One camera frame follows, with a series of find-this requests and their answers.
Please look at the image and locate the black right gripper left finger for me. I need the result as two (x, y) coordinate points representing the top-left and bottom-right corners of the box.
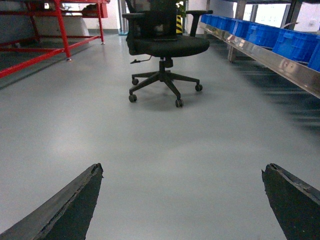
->
(0, 163), (103, 240)

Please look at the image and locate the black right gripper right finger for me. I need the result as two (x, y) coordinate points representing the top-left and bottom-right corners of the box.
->
(261, 163), (320, 240)

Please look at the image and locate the stainless steel flow rack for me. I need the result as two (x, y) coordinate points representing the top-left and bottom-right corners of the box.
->
(198, 0), (320, 100)

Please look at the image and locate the black office chair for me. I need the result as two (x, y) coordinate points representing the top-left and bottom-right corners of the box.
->
(122, 0), (213, 108)

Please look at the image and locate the yellow black striped bollard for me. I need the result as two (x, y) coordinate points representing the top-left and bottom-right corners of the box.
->
(176, 15), (183, 35)

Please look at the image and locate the potted green plant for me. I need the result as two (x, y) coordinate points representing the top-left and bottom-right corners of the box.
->
(175, 0), (186, 18)

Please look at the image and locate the red metal frame table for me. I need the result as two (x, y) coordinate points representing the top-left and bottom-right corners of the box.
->
(0, 0), (110, 78)

